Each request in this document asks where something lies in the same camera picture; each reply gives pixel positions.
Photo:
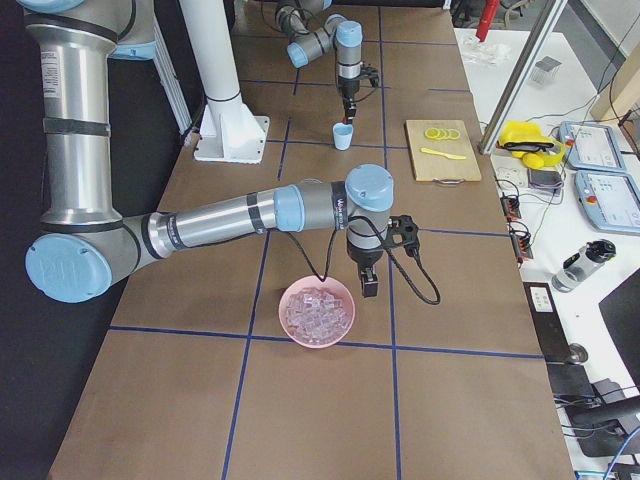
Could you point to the teach pendant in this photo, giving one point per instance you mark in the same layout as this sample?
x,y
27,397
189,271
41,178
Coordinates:
x,y
610,200
591,146

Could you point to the grey pouch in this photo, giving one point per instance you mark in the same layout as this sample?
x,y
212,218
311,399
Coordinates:
x,y
545,179

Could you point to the yellow cloth bag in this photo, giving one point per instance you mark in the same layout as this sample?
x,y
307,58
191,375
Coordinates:
x,y
526,142

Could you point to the crumpled plastic bags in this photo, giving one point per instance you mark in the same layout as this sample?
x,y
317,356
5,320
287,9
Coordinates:
x,y
482,53

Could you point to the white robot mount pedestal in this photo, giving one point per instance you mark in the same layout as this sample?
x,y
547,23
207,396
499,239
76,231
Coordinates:
x,y
229,131

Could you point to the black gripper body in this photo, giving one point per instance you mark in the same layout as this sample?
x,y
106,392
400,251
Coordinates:
x,y
364,258
348,88

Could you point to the upper teach pendant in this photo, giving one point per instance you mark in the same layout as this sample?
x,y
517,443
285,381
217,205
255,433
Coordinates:
x,y
591,146

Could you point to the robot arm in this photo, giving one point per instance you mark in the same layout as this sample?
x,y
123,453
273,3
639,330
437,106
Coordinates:
x,y
336,34
87,245

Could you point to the black monitor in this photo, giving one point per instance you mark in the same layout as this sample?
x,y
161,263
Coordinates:
x,y
620,312

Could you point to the clear ice cubes pile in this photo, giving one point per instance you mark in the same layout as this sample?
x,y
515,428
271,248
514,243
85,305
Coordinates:
x,y
316,317

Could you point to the red object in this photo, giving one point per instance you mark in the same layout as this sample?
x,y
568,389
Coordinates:
x,y
486,19

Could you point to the white power strip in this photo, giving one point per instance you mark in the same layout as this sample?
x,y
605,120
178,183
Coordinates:
x,y
515,176

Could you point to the pink bowl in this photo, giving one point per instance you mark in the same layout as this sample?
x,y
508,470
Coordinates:
x,y
336,287

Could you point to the bamboo cutting board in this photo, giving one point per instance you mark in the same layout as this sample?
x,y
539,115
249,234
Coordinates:
x,y
429,168

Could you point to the yellow plastic knife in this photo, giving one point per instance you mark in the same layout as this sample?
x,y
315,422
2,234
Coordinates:
x,y
449,156

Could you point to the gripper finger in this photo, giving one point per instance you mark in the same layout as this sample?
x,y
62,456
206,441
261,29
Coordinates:
x,y
369,282
349,105

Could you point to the lower teach pendant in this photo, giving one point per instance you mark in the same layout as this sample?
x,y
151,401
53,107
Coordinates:
x,y
610,200

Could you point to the aluminium frame post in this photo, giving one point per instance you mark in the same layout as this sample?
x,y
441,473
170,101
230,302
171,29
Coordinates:
x,y
542,28

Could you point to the light blue cup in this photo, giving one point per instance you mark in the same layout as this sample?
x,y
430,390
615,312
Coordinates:
x,y
342,135

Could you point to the front lemon slice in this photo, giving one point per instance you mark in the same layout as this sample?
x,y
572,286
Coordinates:
x,y
431,133

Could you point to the orange adapter board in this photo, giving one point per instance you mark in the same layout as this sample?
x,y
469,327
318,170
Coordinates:
x,y
520,240
510,205

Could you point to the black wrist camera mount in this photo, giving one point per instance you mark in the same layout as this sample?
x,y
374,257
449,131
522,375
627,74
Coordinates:
x,y
403,232

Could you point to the clear water bottle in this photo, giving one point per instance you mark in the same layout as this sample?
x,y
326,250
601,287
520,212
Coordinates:
x,y
581,265

